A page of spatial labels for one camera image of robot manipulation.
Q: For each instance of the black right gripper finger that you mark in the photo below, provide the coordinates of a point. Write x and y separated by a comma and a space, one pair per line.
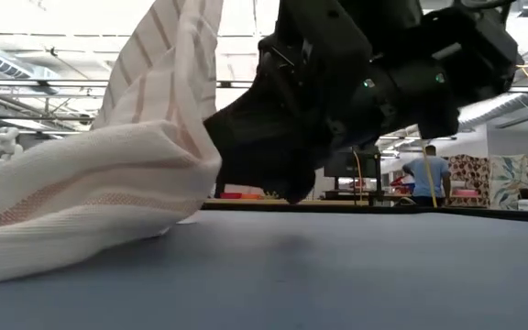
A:
264, 151

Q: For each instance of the white towel with red stripes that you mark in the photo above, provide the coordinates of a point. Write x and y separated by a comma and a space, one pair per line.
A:
85, 183

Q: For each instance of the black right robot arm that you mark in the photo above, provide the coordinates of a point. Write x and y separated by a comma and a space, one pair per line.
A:
475, 50

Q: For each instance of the orange plastic bin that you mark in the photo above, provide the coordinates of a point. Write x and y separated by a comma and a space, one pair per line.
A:
251, 196

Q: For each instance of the red plastic bin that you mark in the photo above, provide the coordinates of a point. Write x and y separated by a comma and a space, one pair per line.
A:
230, 195

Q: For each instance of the black monitor on stand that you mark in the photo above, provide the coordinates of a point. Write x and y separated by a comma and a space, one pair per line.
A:
355, 166

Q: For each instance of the brown floral patterned cloth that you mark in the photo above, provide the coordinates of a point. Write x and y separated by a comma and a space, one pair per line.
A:
470, 176

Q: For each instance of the pink tray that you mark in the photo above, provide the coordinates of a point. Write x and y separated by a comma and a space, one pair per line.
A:
466, 193

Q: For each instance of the leaf patterned cloth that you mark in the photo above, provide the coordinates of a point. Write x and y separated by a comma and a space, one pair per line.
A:
509, 181

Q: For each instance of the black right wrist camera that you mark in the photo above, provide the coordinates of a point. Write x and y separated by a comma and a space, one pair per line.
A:
328, 46

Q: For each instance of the long ceiling light rail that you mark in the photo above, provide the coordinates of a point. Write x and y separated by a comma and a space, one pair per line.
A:
39, 83

